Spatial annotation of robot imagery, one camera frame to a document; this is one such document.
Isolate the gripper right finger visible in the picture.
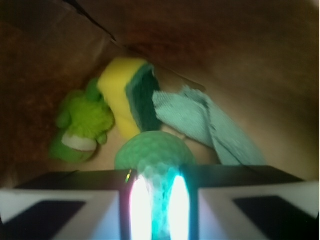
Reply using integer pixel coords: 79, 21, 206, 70
169, 165, 320, 240

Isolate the green plush frog toy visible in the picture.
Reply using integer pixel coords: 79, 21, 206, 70
48, 78, 115, 163

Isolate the yellow sponge with green scourer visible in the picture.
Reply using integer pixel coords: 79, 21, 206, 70
97, 57, 162, 140

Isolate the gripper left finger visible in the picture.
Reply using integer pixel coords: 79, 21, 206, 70
0, 169, 152, 240

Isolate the brown paper bag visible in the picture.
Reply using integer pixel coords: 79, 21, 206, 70
0, 0, 320, 188

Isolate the green dimpled ball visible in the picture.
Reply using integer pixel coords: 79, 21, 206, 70
114, 131, 197, 240

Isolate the teal woven cloth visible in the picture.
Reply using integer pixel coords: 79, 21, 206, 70
152, 86, 267, 166

